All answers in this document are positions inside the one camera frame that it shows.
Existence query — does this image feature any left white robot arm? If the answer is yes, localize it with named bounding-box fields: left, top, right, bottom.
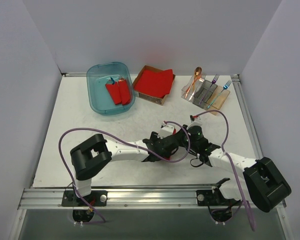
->
left=70, top=130, right=189, bottom=206

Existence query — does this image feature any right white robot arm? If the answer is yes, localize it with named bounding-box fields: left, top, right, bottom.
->
left=182, top=125, right=292, bottom=213

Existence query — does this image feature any brown cardboard napkin box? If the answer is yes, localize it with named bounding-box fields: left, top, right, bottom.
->
left=132, top=65, right=176, bottom=106

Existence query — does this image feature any red napkin stack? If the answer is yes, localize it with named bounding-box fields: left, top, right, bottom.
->
left=134, top=69, right=174, bottom=98

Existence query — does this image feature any right rolled red napkin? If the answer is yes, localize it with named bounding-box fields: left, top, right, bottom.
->
left=118, top=78, right=131, bottom=106

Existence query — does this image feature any rolled red napkin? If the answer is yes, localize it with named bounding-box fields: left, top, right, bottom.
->
left=118, top=78, right=131, bottom=106
left=105, top=82, right=122, bottom=105

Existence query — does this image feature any left rolled red napkin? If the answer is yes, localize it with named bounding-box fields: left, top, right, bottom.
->
left=105, top=82, right=122, bottom=105

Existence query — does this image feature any clear acrylic utensil holder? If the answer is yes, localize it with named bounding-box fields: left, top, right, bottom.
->
left=181, top=74, right=232, bottom=111

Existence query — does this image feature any blue metallic fork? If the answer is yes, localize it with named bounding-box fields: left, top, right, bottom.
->
left=207, top=80, right=232, bottom=109

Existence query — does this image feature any silver fork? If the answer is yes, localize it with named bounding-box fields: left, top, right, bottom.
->
left=192, top=73, right=206, bottom=93

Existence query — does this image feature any purple metallic fork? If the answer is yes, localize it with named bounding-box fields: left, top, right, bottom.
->
left=198, top=74, right=220, bottom=105

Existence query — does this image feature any copper metallic spoon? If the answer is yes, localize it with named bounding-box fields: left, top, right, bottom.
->
left=185, top=66, right=202, bottom=98

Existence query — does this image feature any blue transparent plastic bin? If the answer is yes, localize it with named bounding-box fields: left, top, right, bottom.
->
left=86, top=62, right=135, bottom=116

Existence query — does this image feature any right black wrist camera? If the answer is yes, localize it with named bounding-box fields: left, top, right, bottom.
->
left=186, top=116, right=207, bottom=148

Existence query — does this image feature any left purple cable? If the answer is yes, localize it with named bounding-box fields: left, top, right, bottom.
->
left=58, top=120, right=191, bottom=224

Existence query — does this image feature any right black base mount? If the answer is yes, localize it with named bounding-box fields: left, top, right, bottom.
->
left=196, top=188, right=241, bottom=207

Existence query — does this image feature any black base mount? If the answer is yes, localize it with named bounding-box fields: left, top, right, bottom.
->
left=61, top=190, right=108, bottom=207
left=196, top=188, right=241, bottom=207

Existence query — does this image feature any aluminium front rail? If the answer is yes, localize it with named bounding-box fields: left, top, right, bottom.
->
left=19, top=186, right=287, bottom=210

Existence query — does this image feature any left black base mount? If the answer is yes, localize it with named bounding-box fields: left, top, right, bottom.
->
left=61, top=190, right=108, bottom=207

